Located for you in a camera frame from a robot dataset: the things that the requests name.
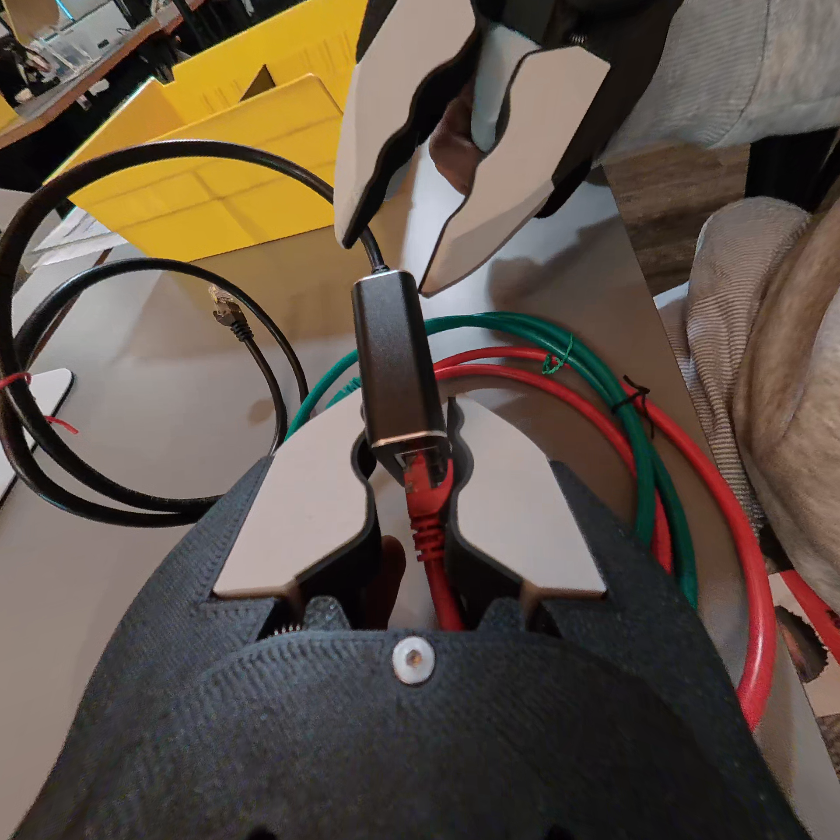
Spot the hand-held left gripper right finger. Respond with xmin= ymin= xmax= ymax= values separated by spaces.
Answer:
xmin=445 ymin=395 xmax=609 ymax=632

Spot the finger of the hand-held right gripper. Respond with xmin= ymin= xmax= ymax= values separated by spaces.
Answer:
xmin=417 ymin=26 xmax=614 ymax=298
xmin=332 ymin=0 xmax=485 ymax=250

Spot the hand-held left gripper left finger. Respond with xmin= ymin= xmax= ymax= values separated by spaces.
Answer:
xmin=212 ymin=399 xmax=383 ymax=632

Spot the red network cable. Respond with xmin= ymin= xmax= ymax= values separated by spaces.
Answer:
xmin=400 ymin=346 xmax=840 ymax=735

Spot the black network cable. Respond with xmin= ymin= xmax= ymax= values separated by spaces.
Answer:
xmin=0 ymin=140 xmax=413 ymax=530

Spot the yellow plastic bin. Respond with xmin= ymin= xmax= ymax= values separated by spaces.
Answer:
xmin=42 ymin=0 xmax=370 ymax=265

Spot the green network cable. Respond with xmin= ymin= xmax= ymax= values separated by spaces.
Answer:
xmin=285 ymin=314 xmax=698 ymax=609

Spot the person's right forearm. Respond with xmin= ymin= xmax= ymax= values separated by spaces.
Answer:
xmin=600 ymin=0 xmax=840 ymax=163

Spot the person's right hand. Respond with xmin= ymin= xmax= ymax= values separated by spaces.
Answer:
xmin=428 ymin=82 xmax=484 ymax=199

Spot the green twist tie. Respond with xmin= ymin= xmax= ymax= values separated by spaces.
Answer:
xmin=540 ymin=333 xmax=576 ymax=376

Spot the black twist tie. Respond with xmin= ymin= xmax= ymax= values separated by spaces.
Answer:
xmin=610 ymin=375 xmax=658 ymax=439

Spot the white folding stand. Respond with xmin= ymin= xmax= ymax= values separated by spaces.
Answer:
xmin=0 ymin=367 xmax=75 ymax=508

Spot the red twist tie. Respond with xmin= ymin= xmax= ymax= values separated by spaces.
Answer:
xmin=0 ymin=371 xmax=80 ymax=436

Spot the laminated paper sheet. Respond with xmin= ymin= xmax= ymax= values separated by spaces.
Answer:
xmin=29 ymin=215 xmax=130 ymax=271

